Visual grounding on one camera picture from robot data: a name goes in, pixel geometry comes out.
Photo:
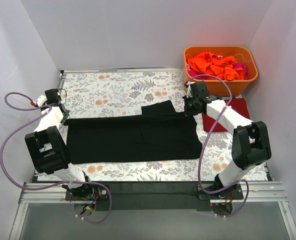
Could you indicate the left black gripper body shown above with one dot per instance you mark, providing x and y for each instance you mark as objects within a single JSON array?
[{"x": 64, "y": 114}]

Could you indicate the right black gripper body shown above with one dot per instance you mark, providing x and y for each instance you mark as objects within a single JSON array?
[{"x": 187, "y": 100}]

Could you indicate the black t shirt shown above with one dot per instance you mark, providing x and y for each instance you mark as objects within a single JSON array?
[{"x": 158, "y": 134}]

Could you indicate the orange t shirt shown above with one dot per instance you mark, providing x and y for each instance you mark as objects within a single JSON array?
[{"x": 208, "y": 61}]

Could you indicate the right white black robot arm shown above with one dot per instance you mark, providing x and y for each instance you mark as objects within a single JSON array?
[{"x": 250, "y": 142}]

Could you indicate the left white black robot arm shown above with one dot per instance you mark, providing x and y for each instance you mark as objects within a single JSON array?
[{"x": 48, "y": 150}]

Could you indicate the floral patterned table mat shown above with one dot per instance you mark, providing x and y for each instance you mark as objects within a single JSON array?
[{"x": 119, "y": 94}]

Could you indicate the magenta pink t shirt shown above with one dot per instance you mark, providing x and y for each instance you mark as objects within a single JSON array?
[{"x": 238, "y": 72}]

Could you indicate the folded dark red t shirt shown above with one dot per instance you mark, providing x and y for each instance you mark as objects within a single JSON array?
[{"x": 237, "y": 104}]

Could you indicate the orange plastic laundry basket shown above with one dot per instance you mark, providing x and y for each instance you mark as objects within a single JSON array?
[{"x": 216, "y": 87}]

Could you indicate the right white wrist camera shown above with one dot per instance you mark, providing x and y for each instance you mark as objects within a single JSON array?
[{"x": 188, "y": 91}]

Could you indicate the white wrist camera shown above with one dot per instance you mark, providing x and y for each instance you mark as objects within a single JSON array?
[
  {"x": 188, "y": 91},
  {"x": 41, "y": 101}
]

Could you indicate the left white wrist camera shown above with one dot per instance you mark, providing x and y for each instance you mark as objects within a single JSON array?
[{"x": 41, "y": 101}]

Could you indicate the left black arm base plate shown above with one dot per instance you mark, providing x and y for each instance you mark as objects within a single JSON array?
[{"x": 100, "y": 192}]

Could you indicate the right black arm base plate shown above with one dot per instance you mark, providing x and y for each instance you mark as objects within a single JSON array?
[{"x": 233, "y": 193}]

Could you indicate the aluminium frame rail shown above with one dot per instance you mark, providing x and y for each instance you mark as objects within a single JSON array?
[{"x": 158, "y": 211}]

